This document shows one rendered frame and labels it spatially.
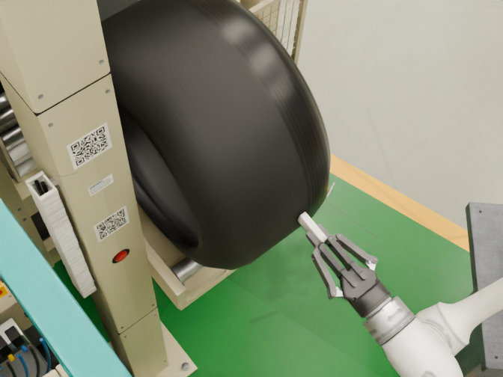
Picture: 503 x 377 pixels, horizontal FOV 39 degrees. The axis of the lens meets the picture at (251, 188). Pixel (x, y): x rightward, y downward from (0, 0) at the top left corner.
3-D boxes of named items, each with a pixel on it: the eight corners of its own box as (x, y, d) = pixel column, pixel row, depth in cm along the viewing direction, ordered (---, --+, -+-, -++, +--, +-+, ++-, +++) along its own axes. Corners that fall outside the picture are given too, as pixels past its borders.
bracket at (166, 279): (178, 310, 173) (177, 296, 164) (86, 195, 187) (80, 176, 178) (189, 301, 174) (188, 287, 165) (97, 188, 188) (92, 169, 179)
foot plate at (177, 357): (134, 418, 242) (133, 417, 240) (90, 357, 252) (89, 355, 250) (197, 369, 251) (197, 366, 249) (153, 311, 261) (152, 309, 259)
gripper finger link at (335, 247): (363, 280, 141) (368, 277, 141) (327, 236, 143) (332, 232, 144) (357, 286, 145) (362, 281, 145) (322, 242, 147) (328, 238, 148)
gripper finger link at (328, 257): (354, 288, 144) (349, 292, 144) (317, 246, 147) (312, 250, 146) (359, 283, 141) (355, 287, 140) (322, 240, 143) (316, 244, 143)
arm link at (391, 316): (388, 340, 134) (367, 316, 136) (373, 348, 143) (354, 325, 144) (421, 311, 138) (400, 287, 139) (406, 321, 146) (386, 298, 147)
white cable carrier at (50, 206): (84, 298, 163) (40, 200, 121) (72, 283, 164) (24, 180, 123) (100, 287, 164) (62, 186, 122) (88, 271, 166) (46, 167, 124)
